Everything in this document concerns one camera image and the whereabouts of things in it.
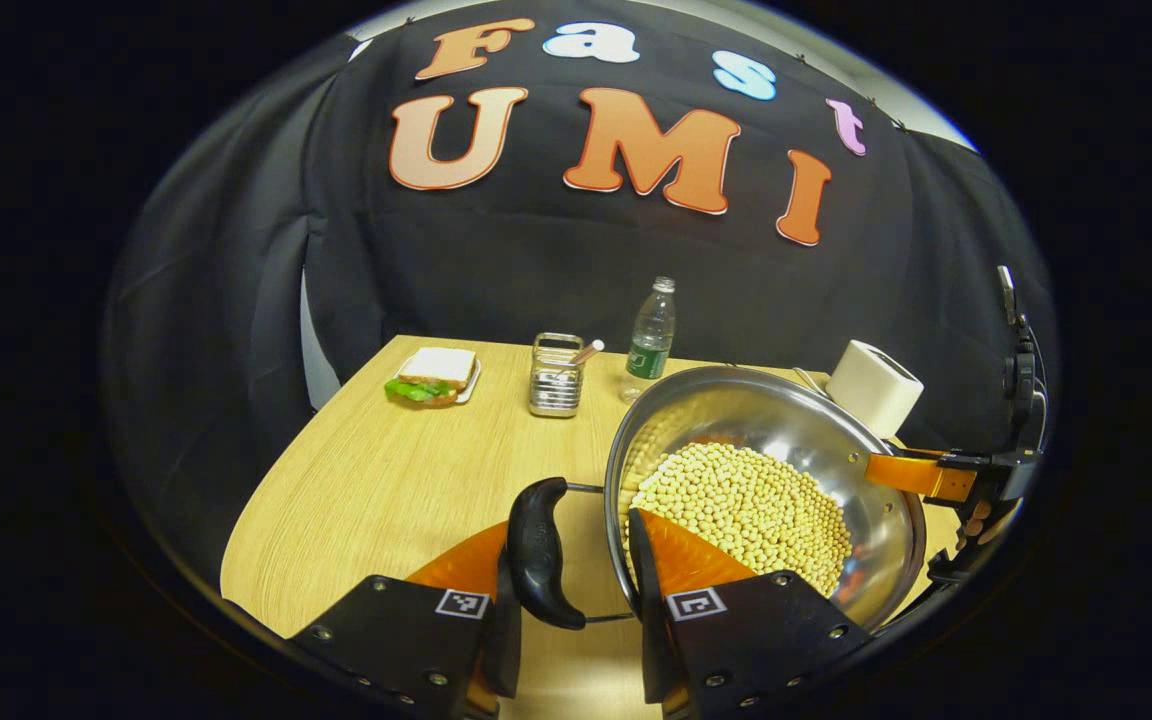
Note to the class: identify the pile of yellow soybeans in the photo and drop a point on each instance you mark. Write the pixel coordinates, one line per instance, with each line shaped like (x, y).
(736, 500)

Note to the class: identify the clear plastic water bottle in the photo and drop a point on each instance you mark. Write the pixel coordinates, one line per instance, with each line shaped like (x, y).
(651, 340)

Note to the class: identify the black backdrop cloth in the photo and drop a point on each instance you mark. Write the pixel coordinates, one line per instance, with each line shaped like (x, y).
(536, 270)

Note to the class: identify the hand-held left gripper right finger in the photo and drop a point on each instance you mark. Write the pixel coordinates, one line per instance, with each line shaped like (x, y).
(648, 620)

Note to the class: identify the sandwich with lettuce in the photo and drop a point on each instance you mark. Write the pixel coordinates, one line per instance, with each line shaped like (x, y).
(434, 370)

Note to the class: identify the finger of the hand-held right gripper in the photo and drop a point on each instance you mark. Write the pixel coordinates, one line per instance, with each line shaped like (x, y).
(911, 475)

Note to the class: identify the white plate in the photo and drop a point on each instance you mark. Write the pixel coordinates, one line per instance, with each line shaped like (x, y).
(471, 385)

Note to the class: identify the row of backdrop clips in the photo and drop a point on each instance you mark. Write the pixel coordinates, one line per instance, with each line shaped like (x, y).
(876, 100)

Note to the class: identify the white toaster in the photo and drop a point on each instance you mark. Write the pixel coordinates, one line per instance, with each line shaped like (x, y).
(871, 385)

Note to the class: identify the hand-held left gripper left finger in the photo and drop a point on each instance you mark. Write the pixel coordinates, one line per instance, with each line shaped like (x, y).
(508, 655)

